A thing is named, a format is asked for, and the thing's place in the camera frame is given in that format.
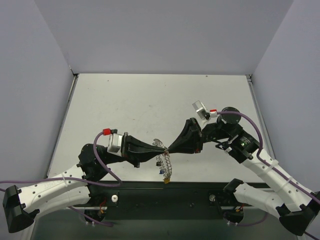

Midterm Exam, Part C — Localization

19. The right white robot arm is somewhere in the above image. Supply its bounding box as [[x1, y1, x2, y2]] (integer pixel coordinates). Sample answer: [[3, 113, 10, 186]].
[[168, 107, 320, 236]]

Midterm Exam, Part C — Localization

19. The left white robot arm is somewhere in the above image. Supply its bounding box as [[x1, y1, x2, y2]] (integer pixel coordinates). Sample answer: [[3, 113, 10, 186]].
[[2, 128, 169, 233]]

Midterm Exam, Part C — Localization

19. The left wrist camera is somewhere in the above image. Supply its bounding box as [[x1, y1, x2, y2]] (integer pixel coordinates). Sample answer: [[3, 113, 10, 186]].
[[102, 128, 123, 155]]

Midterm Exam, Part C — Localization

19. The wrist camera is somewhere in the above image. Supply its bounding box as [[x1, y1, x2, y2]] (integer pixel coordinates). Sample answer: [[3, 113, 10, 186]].
[[102, 128, 123, 155], [192, 100, 218, 129]]

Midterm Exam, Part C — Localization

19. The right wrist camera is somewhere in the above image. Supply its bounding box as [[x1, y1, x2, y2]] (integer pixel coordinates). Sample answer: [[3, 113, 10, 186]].
[[192, 100, 218, 129]]

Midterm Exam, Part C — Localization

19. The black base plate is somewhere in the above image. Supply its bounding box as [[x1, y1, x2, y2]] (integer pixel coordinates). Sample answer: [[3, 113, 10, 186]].
[[78, 181, 242, 222]]

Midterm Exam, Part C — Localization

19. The aluminium frame rail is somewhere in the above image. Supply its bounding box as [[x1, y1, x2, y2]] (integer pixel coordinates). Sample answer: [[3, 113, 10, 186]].
[[246, 74, 276, 160]]

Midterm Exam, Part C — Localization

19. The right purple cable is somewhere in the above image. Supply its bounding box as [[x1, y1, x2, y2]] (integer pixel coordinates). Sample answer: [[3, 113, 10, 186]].
[[216, 111, 320, 240]]

